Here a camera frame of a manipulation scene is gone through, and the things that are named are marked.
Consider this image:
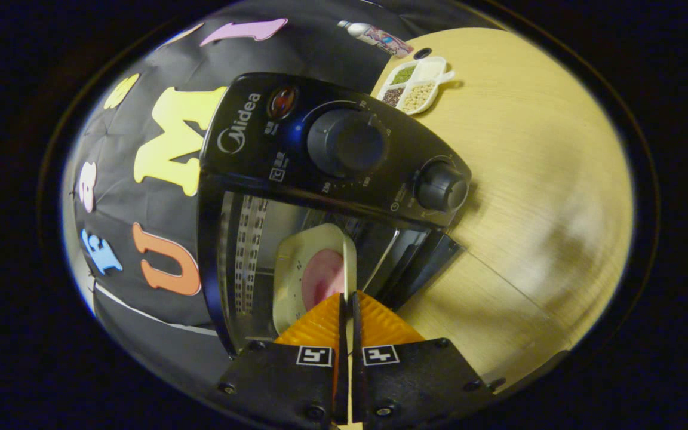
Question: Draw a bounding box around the silver bottle with printed label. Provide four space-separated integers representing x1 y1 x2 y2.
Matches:
338 20 414 59

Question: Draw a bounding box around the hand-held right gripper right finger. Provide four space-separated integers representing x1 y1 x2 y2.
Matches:
352 291 495 427

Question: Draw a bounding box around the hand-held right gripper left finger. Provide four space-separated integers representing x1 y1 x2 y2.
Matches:
216 291 346 428

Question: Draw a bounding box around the white divided dish with grains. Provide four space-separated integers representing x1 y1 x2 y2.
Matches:
377 57 456 115

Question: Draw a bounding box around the cream square plate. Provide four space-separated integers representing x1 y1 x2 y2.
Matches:
272 224 360 429

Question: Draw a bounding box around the black electric oven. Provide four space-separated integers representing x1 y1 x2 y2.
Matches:
198 72 473 359

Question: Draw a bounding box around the pink meat slice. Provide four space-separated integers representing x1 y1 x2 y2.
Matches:
301 249 346 311

